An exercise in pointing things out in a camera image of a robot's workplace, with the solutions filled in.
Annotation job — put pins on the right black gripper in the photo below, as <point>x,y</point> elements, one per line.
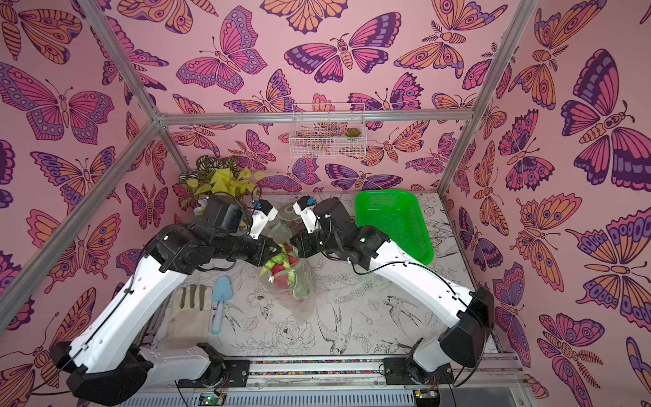
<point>305,245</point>

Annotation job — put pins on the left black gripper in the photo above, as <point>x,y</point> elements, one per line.
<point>264,253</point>

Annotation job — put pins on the clear zip-top bag green seal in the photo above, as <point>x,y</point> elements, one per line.
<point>300,302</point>

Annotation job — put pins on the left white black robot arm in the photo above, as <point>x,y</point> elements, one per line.
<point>104,364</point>

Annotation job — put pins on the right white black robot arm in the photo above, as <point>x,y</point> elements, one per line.
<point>468,314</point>

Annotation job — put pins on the pink dragon fruit in bag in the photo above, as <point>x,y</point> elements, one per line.
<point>280,273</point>

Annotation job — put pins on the light blue garden trowel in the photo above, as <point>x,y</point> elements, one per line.
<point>221,294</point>

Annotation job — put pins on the potted plant yellow green leaves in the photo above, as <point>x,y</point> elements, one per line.
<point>214,176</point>

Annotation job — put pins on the beige gardening glove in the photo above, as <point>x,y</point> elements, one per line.
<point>189,323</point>

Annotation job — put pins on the green plastic basket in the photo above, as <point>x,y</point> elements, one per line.
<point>397,214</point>

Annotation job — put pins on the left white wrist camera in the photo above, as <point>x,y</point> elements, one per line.
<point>263,213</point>

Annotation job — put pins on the white wire wall basket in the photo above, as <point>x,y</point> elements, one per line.
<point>318,130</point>

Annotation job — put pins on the small succulent in wire basket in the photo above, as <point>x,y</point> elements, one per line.
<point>353,132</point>

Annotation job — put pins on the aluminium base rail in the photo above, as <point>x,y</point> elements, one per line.
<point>368,380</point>

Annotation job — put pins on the aluminium frame struts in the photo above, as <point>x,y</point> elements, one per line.
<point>37,267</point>

